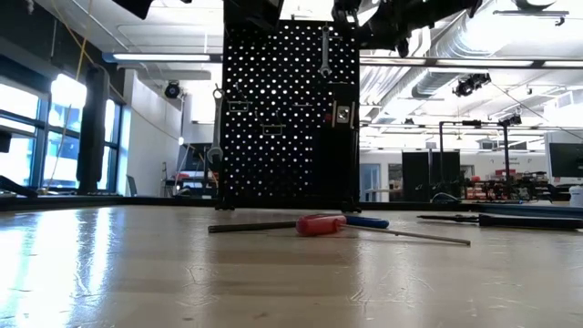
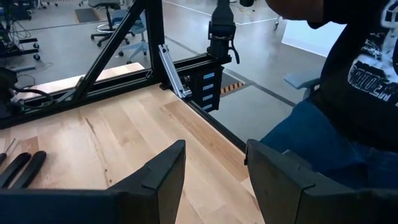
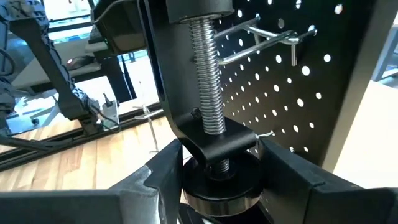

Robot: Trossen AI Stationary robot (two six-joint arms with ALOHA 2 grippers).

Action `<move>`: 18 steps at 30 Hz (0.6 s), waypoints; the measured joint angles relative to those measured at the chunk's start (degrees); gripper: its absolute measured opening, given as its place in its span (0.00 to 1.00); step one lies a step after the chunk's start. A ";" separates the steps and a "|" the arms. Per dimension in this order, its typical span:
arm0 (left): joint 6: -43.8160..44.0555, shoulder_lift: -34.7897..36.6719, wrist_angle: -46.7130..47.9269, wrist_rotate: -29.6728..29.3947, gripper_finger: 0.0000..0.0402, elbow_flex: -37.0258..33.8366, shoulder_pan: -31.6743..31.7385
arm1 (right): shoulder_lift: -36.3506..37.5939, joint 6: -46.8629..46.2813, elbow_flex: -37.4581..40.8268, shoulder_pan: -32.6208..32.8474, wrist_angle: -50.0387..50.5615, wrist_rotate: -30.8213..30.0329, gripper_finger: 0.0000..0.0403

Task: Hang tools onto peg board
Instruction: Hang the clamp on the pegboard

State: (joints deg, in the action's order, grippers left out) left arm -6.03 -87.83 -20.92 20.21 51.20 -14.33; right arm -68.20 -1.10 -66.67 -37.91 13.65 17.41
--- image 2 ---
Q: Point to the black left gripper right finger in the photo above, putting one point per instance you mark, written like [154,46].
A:
[311,208]

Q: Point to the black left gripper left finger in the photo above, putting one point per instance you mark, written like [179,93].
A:
[93,208]

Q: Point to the person's forearm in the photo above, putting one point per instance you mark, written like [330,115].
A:
[295,9]

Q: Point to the person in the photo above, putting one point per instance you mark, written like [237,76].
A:
[357,109]

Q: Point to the grey-blue chair armrest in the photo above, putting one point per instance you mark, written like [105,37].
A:
[300,82]

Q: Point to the black box blue labels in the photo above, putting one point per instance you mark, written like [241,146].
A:
[199,93]

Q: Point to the light blue office chair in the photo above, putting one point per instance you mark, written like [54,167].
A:
[138,46]

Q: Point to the black equipment cart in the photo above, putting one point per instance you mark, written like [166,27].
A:
[12,46]

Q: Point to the grey office stool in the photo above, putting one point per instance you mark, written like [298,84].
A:
[107,28]

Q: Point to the dark floor mat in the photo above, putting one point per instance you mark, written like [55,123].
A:
[87,15]

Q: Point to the black aluminium table frame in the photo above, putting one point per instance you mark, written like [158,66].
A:
[124,82]

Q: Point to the silver metal bracket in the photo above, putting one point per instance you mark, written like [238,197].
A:
[174,74]

